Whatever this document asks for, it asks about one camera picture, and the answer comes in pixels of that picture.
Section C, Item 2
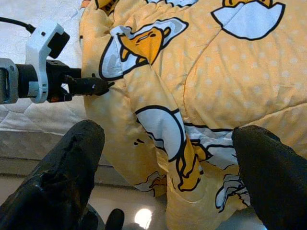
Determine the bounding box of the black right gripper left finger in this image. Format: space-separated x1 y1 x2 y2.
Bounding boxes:
0 119 106 230

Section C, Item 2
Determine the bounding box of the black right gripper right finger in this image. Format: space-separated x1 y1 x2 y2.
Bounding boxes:
231 126 307 230

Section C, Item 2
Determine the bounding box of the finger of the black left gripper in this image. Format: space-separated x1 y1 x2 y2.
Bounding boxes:
68 80 110 96
64 74 115 87

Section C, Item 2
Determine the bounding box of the yellow egg cartoon blanket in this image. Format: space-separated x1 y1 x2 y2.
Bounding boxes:
78 0 307 230

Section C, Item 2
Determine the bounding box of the white quilted mattress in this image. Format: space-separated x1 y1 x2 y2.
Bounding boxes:
0 0 116 178

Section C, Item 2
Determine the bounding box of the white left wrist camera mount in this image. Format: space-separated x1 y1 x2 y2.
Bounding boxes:
24 21 71 104

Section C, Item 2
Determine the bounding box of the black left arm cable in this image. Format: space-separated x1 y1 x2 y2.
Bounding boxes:
0 16 36 34

